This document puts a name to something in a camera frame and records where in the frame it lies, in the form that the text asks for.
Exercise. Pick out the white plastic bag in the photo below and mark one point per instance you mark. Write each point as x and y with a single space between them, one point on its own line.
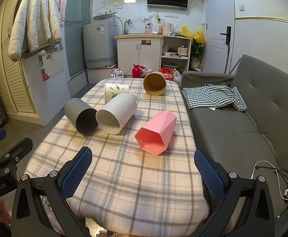
177 77

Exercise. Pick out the frosted glass sliding door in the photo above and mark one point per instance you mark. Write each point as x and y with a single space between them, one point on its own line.
78 29

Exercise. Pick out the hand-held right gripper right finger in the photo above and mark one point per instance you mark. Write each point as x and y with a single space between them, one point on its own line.
209 177

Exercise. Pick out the green checked cloth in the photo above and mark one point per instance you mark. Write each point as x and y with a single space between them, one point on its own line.
208 96

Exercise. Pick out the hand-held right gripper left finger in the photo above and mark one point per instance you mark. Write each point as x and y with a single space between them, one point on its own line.
76 174

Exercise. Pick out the white printed package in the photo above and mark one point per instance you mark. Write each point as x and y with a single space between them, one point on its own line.
116 73

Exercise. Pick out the white low cabinet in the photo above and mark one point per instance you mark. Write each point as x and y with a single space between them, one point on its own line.
47 88

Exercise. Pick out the pink faceted cup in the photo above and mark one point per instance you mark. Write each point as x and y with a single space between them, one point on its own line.
156 130

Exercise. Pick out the louvered wardrobe doors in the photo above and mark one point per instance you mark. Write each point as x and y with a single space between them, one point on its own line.
3 54

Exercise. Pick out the pink hanging garment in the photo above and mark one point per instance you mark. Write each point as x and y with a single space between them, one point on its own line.
63 7

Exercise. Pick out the plaid blanket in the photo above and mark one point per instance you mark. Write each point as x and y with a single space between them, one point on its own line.
134 177

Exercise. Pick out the grey cup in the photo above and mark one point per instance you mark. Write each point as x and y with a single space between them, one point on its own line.
76 108

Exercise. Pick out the white door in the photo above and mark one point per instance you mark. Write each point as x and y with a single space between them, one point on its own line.
218 12

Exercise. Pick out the brown paper cup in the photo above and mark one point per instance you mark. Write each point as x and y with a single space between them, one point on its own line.
156 88

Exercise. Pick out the person's left hand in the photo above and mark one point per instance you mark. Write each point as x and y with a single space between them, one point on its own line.
1 211

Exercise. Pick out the white jug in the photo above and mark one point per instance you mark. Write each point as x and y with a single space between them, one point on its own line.
182 51

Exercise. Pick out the top-load washing machine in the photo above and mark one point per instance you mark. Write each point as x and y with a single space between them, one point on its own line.
99 44

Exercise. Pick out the grey sofa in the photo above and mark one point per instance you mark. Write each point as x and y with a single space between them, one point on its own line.
235 133

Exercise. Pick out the white puffer jacket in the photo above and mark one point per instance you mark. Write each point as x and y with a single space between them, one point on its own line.
32 22

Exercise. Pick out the white sink cabinet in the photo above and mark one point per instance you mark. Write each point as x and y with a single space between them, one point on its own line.
139 56

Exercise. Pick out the green potted plant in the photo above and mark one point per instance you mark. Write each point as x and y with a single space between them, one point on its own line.
197 51

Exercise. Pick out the white plain cup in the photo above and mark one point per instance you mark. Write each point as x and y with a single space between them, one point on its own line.
119 113

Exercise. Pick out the white washing machine base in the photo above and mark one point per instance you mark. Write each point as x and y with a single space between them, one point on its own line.
99 75

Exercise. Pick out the yellow plastic bag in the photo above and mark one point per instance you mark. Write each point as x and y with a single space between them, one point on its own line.
196 34

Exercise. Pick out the orange bottle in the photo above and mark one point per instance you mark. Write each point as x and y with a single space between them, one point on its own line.
160 29

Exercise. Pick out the white wall switch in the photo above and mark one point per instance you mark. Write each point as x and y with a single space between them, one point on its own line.
241 7

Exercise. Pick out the white leaf print cup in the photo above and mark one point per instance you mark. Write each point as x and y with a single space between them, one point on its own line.
115 90

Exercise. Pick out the white open shelf unit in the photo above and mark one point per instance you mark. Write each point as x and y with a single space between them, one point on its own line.
175 59

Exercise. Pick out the red shopping bag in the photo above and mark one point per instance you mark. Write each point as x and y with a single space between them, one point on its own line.
166 73

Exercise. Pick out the white electric kettle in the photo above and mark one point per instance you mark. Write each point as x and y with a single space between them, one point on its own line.
167 29

